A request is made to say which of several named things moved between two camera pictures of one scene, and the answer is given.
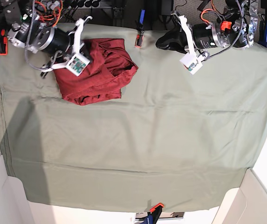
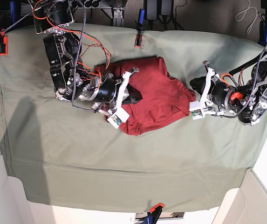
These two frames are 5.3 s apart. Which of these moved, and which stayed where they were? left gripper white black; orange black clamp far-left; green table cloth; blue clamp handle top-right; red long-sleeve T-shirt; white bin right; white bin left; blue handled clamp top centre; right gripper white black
Moved: red long-sleeve T-shirt; left gripper white black; right gripper white black
Stayed: blue clamp handle top-right; green table cloth; white bin right; orange black clamp far-left; blue handled clamp top centre; white bin left
